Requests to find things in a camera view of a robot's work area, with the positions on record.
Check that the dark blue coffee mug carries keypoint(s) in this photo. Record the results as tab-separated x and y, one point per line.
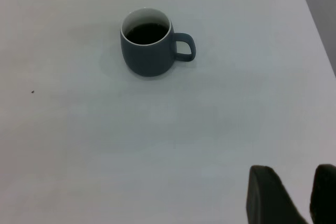
147	58

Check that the dark coffee liquid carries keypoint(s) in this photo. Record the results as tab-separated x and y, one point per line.
146	33

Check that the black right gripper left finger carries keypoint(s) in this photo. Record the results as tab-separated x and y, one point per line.
267	197

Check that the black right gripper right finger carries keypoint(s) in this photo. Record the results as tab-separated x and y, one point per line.
325	195

